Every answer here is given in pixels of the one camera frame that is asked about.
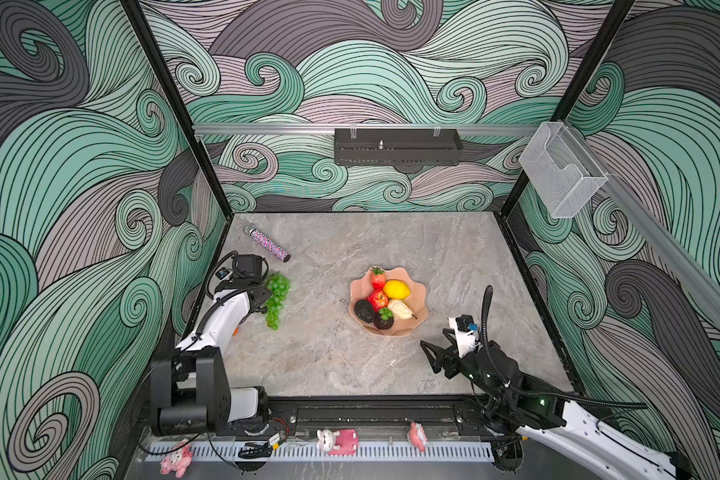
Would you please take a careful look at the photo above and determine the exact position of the purple sprinkle tube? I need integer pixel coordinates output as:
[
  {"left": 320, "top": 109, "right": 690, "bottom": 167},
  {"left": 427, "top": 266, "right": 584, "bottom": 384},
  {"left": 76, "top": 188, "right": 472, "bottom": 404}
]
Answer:
[{"left": 244, "top": 223, "right": 291, "bottom": 263}]

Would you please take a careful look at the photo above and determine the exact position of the dark brown fake fruit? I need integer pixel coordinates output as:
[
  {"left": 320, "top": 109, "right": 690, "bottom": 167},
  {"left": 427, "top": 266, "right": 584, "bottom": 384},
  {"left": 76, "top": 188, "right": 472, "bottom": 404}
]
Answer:
[{"left": 373, "top": 307, "right": 394, "bottom": 331}]

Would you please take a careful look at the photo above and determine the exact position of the red fake strawberry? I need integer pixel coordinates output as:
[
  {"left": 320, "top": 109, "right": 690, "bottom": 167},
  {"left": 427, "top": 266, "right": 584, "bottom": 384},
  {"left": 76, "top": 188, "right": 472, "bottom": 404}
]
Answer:
[{"left": 370, "top": 266, "right": 387, "bottom": 291}]

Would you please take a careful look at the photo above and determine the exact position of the white bunny pink toy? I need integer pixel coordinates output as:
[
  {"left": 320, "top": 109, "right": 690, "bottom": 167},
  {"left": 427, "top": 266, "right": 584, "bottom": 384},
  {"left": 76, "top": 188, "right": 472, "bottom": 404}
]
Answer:
[{"left": 317, "top": 429, "right": 359, "bottom": 456}]

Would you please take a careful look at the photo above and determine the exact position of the aluminium rail back wall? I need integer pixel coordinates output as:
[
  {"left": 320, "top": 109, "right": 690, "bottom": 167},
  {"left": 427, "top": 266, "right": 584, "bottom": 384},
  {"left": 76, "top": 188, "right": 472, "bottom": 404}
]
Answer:
[{"left": 193, "top": 123, "right": 538, "bottom": 137}]

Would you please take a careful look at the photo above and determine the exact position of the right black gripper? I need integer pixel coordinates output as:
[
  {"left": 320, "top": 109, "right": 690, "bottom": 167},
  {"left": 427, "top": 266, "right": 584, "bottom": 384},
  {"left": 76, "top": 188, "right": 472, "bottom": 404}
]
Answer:
[{"left": 420, "top": 328, "right": 509, "bottom": 408}]

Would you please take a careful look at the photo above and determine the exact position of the pink plush toy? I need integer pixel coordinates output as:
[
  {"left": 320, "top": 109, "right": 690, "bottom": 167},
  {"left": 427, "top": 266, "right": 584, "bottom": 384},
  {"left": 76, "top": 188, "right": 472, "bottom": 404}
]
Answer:
[{"left": 160, "top": 439, "right": 193, "bottom": 479}]

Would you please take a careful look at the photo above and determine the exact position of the dark fake avocado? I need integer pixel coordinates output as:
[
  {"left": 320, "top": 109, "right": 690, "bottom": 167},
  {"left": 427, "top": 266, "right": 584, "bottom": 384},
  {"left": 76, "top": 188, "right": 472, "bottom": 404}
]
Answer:
[{"left": 353, "top": 299, "right": 376, "bottom": 323}]

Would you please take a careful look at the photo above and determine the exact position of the yellow fake lemon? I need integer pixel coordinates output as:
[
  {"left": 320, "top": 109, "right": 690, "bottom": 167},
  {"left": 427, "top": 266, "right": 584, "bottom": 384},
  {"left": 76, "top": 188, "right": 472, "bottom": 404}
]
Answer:
[{"left": 382, "top": 279, "right": 411, "bottom": 300}]

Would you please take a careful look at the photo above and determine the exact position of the red fake apple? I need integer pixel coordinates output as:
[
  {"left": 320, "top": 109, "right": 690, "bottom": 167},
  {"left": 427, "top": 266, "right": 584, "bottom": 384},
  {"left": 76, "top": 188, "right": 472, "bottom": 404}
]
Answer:
[{"left": 367, "top": 290, "right": 389, "bottom": 312}]

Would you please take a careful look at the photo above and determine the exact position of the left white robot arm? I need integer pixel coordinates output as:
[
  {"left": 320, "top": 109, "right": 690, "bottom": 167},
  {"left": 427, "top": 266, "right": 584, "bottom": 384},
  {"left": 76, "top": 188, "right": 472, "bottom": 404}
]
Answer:
[{"left": 147, "top": 251, "right": 272, "bottom": 436}]

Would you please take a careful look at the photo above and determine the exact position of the green fake grape bunch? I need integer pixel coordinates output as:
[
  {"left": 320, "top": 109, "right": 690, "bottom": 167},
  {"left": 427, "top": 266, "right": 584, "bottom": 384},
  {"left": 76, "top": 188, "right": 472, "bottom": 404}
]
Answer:
[{"left": 265, "top": 272, "right": 290, "bottom": 330}]

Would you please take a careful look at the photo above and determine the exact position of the aluminium rail wall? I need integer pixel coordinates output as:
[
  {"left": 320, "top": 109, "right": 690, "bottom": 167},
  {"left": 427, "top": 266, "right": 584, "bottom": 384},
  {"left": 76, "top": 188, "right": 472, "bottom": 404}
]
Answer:
[
  {"left": 570, "top": 127, "right": 720, "bottom": 331},
  {"left": 193, "top": 123, "right": 538, "bottom": 137}
]

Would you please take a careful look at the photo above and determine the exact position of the clear plastic wall holder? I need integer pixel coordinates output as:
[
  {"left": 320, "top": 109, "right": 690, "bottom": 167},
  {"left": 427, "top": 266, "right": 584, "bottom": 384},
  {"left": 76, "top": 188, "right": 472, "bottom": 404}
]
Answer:
[{"left": 519, "top": 121, "right": 607, "bottom": 219}]

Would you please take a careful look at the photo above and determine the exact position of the black wall tray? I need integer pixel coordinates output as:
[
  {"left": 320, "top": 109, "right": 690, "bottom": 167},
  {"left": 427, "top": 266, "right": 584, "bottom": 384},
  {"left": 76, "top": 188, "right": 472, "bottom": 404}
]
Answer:
[{"left": 334, "top": 129, "right": 464, "bottom": 168}]

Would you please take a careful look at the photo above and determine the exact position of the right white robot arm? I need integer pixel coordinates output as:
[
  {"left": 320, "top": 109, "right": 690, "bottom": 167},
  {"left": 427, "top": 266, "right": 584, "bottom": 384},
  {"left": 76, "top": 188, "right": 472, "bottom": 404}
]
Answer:
[{"left": 420, "top": 337, "right": 693, "bottom": 479}]

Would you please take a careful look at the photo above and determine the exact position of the small pink figurine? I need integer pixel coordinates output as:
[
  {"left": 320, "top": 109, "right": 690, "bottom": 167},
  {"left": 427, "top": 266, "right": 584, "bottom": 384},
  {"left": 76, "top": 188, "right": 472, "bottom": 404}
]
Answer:
[{"left": 408, "top": 422, "right": 428, "bottom": 453}]

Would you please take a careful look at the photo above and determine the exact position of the white slotted cable duct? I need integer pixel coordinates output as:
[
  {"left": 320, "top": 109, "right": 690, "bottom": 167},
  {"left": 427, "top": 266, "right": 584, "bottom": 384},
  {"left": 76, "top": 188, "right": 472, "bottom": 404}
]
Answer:
[{"left": 144, "top": 440, "right": 495, "bottom": 463}]

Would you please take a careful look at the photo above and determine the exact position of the aluminium rail right wall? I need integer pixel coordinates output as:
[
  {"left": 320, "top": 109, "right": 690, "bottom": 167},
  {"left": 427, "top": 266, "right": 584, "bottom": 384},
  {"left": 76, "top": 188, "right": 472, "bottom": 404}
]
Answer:
[{"left": 570, "top": 127, "right": 720, "bottom": 331}]

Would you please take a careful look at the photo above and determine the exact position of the pale fake pear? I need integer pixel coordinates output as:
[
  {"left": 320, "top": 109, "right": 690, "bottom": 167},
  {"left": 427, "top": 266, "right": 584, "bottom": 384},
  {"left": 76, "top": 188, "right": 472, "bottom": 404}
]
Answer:
[{"left": 387, "top": 299, "right": 416, "bottom": 320}]

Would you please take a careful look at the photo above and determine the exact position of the pink wavy fruit bowl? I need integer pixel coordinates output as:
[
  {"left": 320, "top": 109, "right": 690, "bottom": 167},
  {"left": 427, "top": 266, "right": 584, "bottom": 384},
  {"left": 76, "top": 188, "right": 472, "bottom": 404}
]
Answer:
[{"left": 348, "top": 267, "right": 429, "bottom": 337}]

